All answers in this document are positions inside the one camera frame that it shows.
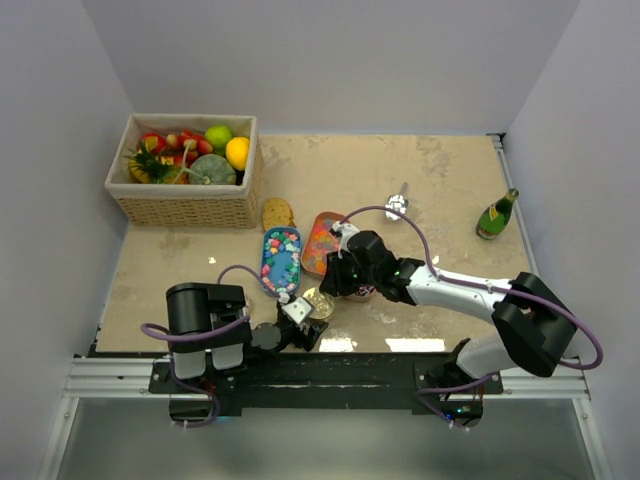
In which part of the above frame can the green lime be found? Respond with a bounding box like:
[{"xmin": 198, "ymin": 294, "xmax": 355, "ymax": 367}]
[{"xmin": 204, "ymin": 125, "xmax": 233, "ymax": 150}]

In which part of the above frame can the green glass bottle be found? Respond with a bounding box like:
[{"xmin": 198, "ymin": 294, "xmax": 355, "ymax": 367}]
[{"xmin": 476, "ymin": 188, "xmax": 519, "ymax": 240}]

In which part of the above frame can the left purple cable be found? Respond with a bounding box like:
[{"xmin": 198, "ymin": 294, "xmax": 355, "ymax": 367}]
[{"xmin": 139, "ymin": 264, "xmax": 291, "ymax": 345}]

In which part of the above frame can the wicker basket with liner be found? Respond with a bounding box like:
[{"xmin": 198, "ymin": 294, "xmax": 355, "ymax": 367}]
[{"xmin": 105, "ymin": 113, "xmax": 263, "ymax": 228}]

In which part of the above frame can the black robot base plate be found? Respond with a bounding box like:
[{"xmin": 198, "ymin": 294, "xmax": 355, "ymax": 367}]
[{"xmin": 149, "ymin": 353, "xmax": 503, "ymax": 426}]

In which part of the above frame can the small pineapple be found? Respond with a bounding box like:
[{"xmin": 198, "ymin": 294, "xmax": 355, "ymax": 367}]
[{"xmin": 126, "ymin": 143, "xmax": 175, "ymax": 184}]

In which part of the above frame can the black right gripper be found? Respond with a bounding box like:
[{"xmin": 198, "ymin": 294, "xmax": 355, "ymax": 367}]
[{"xmin": 319, "ymin": 249, "xmax": 379, "ymax": 298}]

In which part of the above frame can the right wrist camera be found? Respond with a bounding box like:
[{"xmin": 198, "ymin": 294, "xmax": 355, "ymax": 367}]
[{"xmin": 330, "ymin": 221, "xmax": 360, "ymax": 258}]

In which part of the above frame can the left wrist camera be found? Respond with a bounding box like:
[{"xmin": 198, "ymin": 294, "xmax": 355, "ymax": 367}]
[{"xmin": 281, "ymin": 297, "xmax": 315, "ymax": 325}]

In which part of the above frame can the blue tray of star candies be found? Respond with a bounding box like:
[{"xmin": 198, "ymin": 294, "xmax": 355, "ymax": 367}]
[{"xmin": 260, "ymin": 226, "xmax": 302, "ymax": 294}]

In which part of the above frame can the red strawberries bunch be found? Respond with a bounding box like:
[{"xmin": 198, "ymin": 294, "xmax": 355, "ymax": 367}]
[{"xmin": 139, "ymin": 130, "xmax": 214, "ymax": 166}]

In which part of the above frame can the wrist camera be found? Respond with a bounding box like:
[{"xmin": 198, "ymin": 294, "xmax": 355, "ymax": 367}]
[
  {"xmin": 330, "ymin": 221, "xmax": 360, "ymax": 258},
  {"xmin": 281, "ymin": 297, "xmax": 315, "ymax": 325}
]

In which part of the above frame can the yellow lemon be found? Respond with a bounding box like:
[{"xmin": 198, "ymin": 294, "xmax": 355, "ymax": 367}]
[{"xmin": 225, "ymin": 136, "xmax": 250, "ymax": 171}]

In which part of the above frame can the orange tray of gummy stars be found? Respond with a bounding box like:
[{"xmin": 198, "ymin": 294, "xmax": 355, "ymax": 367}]
[{"xmin": 301, "ymin": 211, "xmax": 344, "ymax": 279}]

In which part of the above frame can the round cream jar lid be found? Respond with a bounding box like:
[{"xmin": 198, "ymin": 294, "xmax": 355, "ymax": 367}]
[{"xmin": 303, "ymin": 287, "xmax": 335, "ymax": 320}]

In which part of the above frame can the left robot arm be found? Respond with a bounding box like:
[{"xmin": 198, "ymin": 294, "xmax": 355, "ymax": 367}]
[{"xmin": 166, "ymin": 283, "xmax": 328, "ymax": 392}]

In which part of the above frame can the silver metal scoop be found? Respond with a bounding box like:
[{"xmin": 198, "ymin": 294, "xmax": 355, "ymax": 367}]
[{"xmin": 385, "ymin": 182, "xmax": 409, "ymax": 221}]

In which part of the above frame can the pink tray of lollipops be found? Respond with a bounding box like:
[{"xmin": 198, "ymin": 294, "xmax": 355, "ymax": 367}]
[{"xmin": 350, "ymin": 285, "xmax": 376, "ymax": 302}]

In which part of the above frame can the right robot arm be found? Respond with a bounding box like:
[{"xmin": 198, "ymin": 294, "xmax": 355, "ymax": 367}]
[{"xmin": 320, "ymin": 230, "xmax": 576, "ymax": 393}]

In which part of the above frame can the green pumpkin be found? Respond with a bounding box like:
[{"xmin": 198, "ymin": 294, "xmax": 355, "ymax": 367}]
[{"xmin": 188, "ymin": 154, "xmax": 237, "ymax": 185}]

